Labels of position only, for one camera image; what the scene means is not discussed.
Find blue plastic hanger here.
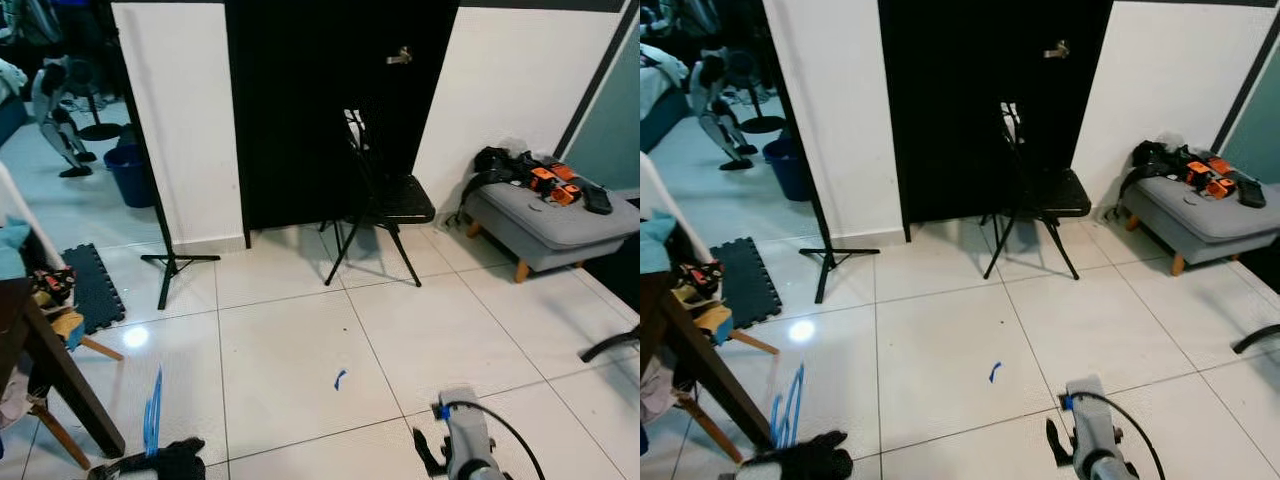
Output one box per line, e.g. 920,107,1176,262
767,361,807,451
142,364,167,458

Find grey upholstered ottoman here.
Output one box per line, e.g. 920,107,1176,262
1122,175,1280,279
465,180,641,284

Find blue bucket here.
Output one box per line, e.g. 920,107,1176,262
103,147,157,209
763,138,814,204

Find plain black garment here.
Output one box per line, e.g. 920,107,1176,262
88,436,207,480
738,429,855,480

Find white black humanoid robot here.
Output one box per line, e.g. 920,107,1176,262
690,50,762,172
30,55,97,180

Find black pole stand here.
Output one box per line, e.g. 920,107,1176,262
760,0,882,305
100,0,222,312

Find teal cloth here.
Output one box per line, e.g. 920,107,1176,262
0,215,32,282
640,210,680,277

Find black foam mat tile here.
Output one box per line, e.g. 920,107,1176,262
715,237,787,327
62,243,129,336

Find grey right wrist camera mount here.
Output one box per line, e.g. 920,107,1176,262
433,384,498,480
1062,374,1129,480

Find yellow cloth item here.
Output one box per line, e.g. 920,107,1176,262
695,300,737,342
50,310,87,351

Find white bar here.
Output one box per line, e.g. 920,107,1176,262
640,150,712,267
0,160,67,272

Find black metal clothes rack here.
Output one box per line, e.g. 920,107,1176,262
578,327,641,364
1232,322,1280,355

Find black pedestal fan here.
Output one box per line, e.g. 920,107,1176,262
70,58,124,142
725,50,787,135

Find black folding chair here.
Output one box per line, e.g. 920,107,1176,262
980,98,1094,282
322,95,438,288

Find dark wooden table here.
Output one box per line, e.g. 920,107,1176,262
0,278,127,471
640,270,777,463

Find black door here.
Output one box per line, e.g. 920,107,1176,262
225,0,461,233
880,0,1113,227

